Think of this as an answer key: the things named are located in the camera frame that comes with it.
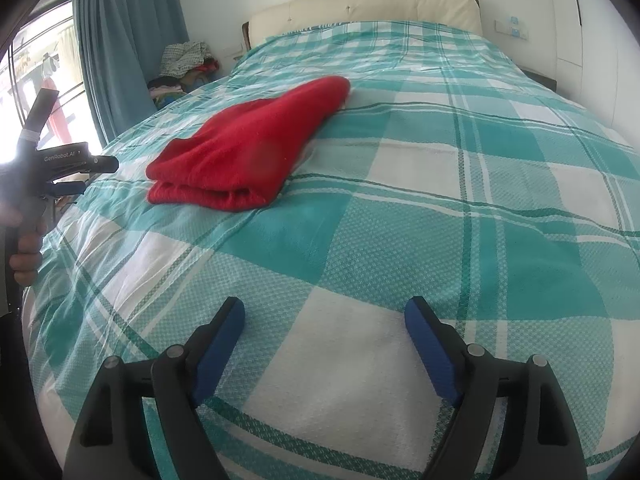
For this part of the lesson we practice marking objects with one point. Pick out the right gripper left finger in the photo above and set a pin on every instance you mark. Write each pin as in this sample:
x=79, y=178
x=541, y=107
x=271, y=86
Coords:
x=111, y=439

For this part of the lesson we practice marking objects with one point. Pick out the red knit sweater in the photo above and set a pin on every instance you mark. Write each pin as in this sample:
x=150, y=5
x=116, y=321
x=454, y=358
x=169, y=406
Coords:
x=239, y=159

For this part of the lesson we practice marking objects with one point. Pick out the pile of clothes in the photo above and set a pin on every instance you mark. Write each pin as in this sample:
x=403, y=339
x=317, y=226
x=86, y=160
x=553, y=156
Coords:
x=183, y=69

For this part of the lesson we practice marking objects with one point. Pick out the person's left hand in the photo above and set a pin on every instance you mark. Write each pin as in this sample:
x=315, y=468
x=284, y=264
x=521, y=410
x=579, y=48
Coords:
x=26, y=259

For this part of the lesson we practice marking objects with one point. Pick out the blue curtain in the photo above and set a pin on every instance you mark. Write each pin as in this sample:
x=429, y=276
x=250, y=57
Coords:
x=120, y=45

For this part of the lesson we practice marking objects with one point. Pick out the teal plaid bed cover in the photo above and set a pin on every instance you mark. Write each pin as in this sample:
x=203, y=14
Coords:
x=448, y=175

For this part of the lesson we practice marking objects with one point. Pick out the cream padded headboard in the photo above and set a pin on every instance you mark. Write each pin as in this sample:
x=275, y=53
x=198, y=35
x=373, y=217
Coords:
x=300, y=14

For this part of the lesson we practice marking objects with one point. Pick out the dark bedside table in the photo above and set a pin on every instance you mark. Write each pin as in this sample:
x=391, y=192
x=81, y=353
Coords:
x=545, y=81

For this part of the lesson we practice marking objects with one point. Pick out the white wardrobe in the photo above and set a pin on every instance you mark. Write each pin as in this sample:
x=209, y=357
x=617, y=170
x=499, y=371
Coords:
x=597, y=63

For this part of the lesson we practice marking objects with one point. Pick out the white wall socket panel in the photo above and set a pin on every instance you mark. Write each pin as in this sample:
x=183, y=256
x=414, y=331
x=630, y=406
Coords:
x=512, y=27

